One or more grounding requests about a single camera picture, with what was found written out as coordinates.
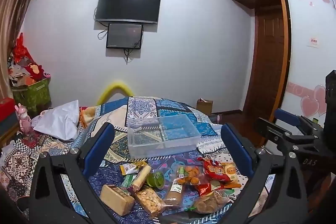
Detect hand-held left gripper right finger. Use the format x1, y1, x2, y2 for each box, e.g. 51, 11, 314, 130
220, 123, 313, 224

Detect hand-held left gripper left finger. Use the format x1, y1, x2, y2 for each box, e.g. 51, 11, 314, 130
28, 123, 124, 224

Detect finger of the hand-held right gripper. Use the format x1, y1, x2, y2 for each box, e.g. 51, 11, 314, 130
254, 117, 336, 179
274, 108, 324, 136

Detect green snack packet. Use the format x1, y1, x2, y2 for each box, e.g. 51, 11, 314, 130
121, 174, 137, 189

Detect cream roll packet purple label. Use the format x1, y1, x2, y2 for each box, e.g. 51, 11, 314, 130
127, 165, 153, 194

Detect clear plastic container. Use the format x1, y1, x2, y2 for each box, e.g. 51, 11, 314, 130
127, 114, 201, 159

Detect round crackers bag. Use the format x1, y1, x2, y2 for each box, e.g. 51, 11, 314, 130
193, 190, 233, 214

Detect tan wafer block packet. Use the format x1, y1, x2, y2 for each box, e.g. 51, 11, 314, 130
100, 184, 135, 216

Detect green jelly cup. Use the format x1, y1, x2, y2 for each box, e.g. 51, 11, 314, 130
146, 171, 166, 189

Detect peanut brittle packet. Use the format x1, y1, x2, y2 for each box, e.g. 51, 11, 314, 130
135, 186, 166, 218

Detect orange patterned cloth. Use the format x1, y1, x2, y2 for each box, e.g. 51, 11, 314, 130
79, 106, 101, 128

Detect yellow white snack packet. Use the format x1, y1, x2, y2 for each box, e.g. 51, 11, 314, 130
120, 161, 148, 175

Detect white pillow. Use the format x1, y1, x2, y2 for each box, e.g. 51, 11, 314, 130
33, 100, 80, 141

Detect yellow foam arc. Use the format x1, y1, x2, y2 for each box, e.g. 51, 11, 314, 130
96, 80, 135, 106

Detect small red snack packet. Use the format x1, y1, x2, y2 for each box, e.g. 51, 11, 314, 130
196, 180, 226, 197

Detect cardboard box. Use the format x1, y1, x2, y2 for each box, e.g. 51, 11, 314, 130
197, 98, 214, 116

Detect orange ball biscuits bag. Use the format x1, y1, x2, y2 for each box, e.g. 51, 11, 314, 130
176, 165, 206, 186

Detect patchwork blanket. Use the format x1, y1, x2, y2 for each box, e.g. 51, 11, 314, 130
0, 96, 280, 224

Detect brown wooden door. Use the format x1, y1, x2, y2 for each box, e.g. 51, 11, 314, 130
243, 8, 286, 121

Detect white wardrobe sliding door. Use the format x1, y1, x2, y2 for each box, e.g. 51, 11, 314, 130
280, 0, 336, 125

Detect brown bar packet green label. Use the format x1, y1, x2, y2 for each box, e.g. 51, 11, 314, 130
163, 178, 185, 207

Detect pink doll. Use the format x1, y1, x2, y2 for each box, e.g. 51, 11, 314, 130
14, 103, 35, 139

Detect green storage box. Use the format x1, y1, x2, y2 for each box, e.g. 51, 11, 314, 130
12, 78, 51, 112

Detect red box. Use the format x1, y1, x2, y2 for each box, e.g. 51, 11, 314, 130
0, 97, 15, 122

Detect red plush toys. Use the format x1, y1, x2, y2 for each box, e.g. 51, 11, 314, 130
8, 32, 52, 83

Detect brown curtain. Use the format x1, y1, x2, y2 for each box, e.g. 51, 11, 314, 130
0, 0, 48, 100

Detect black monitor cable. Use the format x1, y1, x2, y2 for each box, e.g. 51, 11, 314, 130
123, 48, 132, 65

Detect small black wall monitor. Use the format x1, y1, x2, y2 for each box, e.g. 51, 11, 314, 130
106, 23, 143, 50

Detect black wall television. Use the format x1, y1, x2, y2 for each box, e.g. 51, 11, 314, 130
95, 0, 161, 24

